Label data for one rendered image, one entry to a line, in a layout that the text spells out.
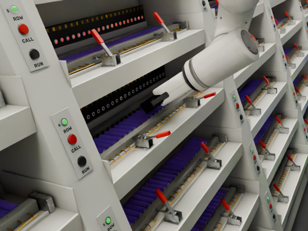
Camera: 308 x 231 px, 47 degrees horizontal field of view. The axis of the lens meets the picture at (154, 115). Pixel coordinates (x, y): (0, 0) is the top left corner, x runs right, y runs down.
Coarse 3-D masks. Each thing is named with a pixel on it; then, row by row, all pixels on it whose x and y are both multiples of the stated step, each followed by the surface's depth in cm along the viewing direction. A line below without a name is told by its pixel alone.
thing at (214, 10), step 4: (208, 0) 159; (212, 0) 163; (216, 0) 130; (260, 0) 165; (212, 4) 162; (216, 4) 160; (260, 4) 161; (212, 8) 116; (216, 8) 147; (256, 8) 156; (260, 8) 161; (212, 12) 117; (216, 12) 132; (256, 12) 156; (260, 12) 162; (216, 16) 131; (216, 20) 126
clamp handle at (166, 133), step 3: (162, 132) 77; (165, 132) 76; (168, 132) 76; (144, 135) 80; (156, 135) 78; (159, 135) 77; (162, 135) 77; (165, 135) 76; (168, 135) 76; (144, 138) 80; (147, 138) 80; (150, 138) 79; (153, 138) 79
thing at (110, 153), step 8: (184, 96) 104; (176, 104) 99; (160, 112) 94; (168, 112) 96; (152, 120) 90; (160, 120) 92; (168, 120) 92; (136, 128) 86; (144, 128) 86; (152, 128) 88; (128, 136) 82; (120, 144) 78; (128, 144) 81; (104, 152) 76; (112, 152) 76; (120, 152) 78
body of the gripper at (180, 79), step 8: (184, 72) 83; (168, 80) 86; (176, 80) 83; (184, 80) 83; (160, 88) 86; (168, 88) 85; (176, 88) 84; (184, 88) 83; (192, 88) 83; (168, 96) 91; (176, 96) 84
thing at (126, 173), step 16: (160, 80) 118; (224, 96) 116; (112, 112) 97; (192, 112) 98; (208, 112) 105; (160, 128) 90; (176, 128) 89; (192, 128) 97; (160, 144) 82; (176, 144) 89; (128, 160) 76; (144, 160) 77; (160, 160) 83; (112, 176) 70; (128, 176) 72; (144, 176) 77
